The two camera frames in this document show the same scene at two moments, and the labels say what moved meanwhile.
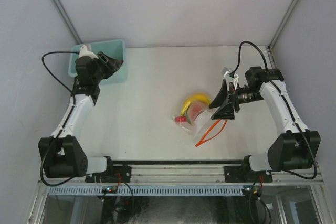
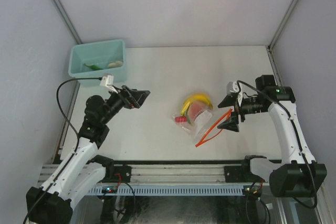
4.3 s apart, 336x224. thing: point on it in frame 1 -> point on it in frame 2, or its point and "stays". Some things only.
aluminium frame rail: x=175 y=173 stays
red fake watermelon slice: x=193 y=109 stays
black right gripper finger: x=226 y=112 -> x=232 y=124
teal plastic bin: x=116 y=49 stays
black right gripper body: x=244 y=95 -> x=251 y=105
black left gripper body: x=104 y=71 -> x=127 y=102
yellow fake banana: x=199 y=96 stays
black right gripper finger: x=221 y=97 -> x=229 y=100
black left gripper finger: x=116 y=63 -> x=140 y=96
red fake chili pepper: x=181 y=119 stays
